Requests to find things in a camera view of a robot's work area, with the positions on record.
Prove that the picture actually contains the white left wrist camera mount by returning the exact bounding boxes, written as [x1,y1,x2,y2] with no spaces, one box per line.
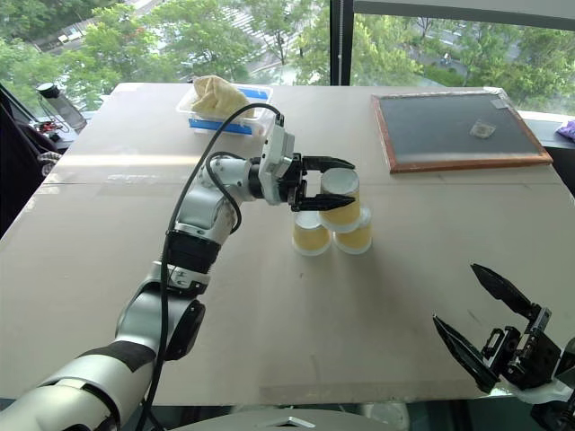
[259,113,296,207]

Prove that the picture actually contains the dark chair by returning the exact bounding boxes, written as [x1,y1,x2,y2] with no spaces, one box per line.
[0,84,69,237]

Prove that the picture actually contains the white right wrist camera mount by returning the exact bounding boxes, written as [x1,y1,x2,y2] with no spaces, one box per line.
[506,374,572,406]

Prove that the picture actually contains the yellow paper cup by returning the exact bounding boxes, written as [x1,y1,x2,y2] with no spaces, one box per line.
[292,211,333,258]
[332,207,375,256]
[319,169,362,228]

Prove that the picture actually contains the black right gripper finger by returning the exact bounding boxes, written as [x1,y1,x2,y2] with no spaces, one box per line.
[431,314,501,396]
[470,263,541,321]

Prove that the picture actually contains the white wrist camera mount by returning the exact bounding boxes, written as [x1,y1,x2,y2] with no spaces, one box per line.
[259,113,296,207]
[506,374,572,406]

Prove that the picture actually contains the wood framed chalkboard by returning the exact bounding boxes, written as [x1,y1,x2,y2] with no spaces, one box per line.
[370,90,555,175]

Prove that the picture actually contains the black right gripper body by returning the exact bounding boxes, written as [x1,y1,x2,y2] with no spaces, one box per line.
[482,306,563,391]

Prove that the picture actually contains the small clear plastic bag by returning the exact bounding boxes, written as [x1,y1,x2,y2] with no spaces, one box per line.
[468,118,497,140]

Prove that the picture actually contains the clear plastic container blue lid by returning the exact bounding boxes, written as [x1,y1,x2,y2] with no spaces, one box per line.
[175,82,275,138]

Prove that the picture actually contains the purple object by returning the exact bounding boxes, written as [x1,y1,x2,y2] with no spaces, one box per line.
[555,119,575,145]

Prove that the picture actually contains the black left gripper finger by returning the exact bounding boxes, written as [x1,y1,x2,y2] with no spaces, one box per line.
[303,154,358,175]
[291,193,361,214]

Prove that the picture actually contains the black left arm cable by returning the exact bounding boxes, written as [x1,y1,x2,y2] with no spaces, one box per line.
[142,102,286,431]

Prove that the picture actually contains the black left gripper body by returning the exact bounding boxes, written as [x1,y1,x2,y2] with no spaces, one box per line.
[278,152,312,213]

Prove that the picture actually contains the yellow crumpled cloth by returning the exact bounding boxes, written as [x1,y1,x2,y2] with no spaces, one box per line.
[190,75,257,120]

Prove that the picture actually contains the dark window frame post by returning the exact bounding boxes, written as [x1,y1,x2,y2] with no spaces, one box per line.
[329,0,356,87]

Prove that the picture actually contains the clear water bottle black cap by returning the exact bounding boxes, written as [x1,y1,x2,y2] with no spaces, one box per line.
[35,82,89,134]

